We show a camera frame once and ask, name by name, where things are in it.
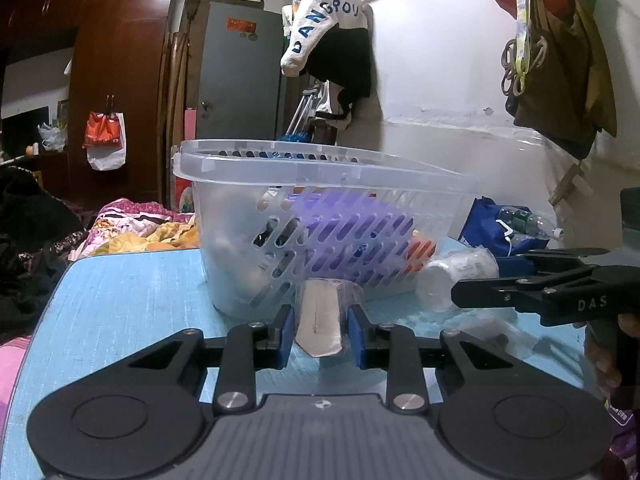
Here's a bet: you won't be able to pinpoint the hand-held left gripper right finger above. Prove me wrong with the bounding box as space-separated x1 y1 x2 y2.
346 304 517 415

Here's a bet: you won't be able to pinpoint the clear plastic bottle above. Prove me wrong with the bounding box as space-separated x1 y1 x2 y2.
497 206 566 242

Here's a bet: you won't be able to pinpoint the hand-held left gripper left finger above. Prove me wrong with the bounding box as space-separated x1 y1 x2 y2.
127 305 296 415

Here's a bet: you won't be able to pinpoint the black hanging garment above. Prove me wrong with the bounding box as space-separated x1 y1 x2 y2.
305 27 374 102

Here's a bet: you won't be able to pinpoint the person's right hand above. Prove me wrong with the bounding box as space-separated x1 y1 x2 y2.
584 312 640 402

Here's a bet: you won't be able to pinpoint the white charging cable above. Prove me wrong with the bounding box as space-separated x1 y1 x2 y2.
496 217 516 257

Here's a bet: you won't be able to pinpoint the orange packet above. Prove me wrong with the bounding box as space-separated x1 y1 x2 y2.
407 230 439 274

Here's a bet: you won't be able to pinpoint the floral blanket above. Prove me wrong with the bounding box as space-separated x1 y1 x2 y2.
67 197 202 262

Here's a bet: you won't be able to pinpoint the small white plastic bag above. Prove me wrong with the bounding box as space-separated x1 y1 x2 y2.
39 122 67 152

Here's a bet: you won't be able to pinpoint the wooden planks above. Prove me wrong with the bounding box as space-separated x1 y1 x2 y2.
156 0 202 202

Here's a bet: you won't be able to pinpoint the black television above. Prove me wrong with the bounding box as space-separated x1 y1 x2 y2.
0 106 51 159

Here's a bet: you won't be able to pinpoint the grey metal door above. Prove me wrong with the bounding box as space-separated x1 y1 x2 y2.
197 1 289 141

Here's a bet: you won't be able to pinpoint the purple printed bag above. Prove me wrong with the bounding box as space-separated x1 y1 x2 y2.
602 395 640 468

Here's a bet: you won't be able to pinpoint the white cloth with black trim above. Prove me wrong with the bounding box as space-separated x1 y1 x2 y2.
315 85 357 132

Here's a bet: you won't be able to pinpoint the white plastic lattice basket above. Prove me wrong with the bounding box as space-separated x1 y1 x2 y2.
172 138 482 319

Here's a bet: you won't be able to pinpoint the wooden wall bracket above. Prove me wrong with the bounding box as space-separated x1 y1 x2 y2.
547 160 592 207

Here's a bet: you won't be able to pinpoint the metal crutches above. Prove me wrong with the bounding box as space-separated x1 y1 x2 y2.
284 86 322 142

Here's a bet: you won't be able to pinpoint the dark clothes pile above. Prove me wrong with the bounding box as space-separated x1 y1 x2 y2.
0 166 87 347

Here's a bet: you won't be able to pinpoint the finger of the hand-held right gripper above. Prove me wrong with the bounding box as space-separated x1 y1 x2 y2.
495 247 612 277
450 266 601 328

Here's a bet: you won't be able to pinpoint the purple tissue pack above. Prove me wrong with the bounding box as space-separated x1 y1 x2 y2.
292 189 422 287

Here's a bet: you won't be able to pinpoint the blue shopping bag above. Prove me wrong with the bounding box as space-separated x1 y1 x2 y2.
459 196 551 259

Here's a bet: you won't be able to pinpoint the white lettered hoodie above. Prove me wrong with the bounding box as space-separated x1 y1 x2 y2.
280 0 364 78

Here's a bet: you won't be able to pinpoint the olive hanging cloth bag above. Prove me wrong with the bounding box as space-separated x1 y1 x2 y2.
501 0 619 162

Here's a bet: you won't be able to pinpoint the orange plastic bag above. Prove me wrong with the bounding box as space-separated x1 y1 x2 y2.
82 111 121 151

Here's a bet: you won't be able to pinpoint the dark red wooden wardrobe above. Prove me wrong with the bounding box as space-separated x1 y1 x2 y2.
0 0 183 211

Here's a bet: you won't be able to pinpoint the clear plastic jar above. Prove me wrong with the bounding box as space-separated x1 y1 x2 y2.
415 247 502 314

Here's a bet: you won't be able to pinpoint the small tissue packet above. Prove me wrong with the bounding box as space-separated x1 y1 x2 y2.
292 280 369 359

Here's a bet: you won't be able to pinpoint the pink striped bedsheet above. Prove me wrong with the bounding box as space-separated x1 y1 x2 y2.
0 334 32 433

